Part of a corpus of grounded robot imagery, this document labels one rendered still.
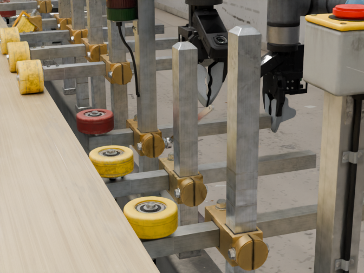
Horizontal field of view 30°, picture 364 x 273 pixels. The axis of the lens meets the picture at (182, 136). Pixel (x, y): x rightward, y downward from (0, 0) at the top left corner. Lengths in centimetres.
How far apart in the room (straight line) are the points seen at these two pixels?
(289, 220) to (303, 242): 180
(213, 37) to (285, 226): 36
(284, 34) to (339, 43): 89
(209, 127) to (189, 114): 35
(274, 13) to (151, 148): 41
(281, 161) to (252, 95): 42
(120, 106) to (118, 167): 50
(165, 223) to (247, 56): 27
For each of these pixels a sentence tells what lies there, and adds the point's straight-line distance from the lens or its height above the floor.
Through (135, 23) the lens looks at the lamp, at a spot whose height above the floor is 110.
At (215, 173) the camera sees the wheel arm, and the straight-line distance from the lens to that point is 130.
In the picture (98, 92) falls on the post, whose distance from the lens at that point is 193.
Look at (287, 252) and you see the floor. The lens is 281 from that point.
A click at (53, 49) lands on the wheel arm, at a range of 192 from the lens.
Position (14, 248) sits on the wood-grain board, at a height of 90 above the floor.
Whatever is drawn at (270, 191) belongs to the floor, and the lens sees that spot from 336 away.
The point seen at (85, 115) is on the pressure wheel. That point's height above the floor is 91.
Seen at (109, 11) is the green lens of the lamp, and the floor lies 113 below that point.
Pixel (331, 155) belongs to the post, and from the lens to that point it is 73.
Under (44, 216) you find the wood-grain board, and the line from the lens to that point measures 102.
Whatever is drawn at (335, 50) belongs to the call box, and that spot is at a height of 120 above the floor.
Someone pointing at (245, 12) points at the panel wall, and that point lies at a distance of 697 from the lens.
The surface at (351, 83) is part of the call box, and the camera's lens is 68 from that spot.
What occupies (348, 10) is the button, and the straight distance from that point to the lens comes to 69.
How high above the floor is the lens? 133
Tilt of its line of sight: 19 degrees down
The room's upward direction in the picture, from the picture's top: 1 degrees counter-clockwise
